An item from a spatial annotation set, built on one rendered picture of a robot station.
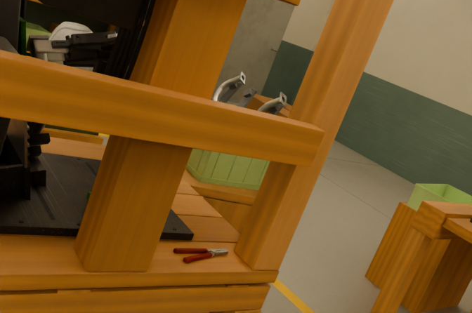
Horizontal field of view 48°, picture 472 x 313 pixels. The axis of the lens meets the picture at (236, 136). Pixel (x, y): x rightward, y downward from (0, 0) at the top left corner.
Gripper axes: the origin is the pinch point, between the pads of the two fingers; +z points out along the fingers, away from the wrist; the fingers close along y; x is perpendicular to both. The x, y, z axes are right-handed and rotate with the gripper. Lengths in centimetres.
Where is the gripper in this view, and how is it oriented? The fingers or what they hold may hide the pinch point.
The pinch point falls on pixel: (48, 50)
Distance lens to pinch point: 126.2
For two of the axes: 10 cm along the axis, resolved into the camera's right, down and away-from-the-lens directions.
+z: -8.4, 1.0, -5.4
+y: 4.6, -4.0, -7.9
